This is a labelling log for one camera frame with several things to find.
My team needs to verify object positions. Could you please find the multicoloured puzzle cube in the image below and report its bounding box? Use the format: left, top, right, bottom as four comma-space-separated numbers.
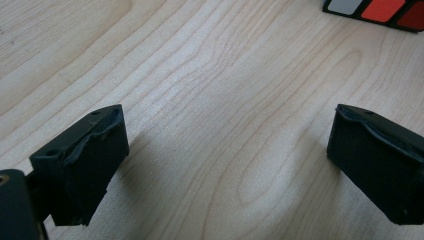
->
321, 0, 424, 34

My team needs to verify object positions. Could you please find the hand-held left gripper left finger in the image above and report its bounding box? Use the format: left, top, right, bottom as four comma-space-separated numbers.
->
29, 103, 130, 227

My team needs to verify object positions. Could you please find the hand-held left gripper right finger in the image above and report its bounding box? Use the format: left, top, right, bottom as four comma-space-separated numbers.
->
326, 103, 424, 226

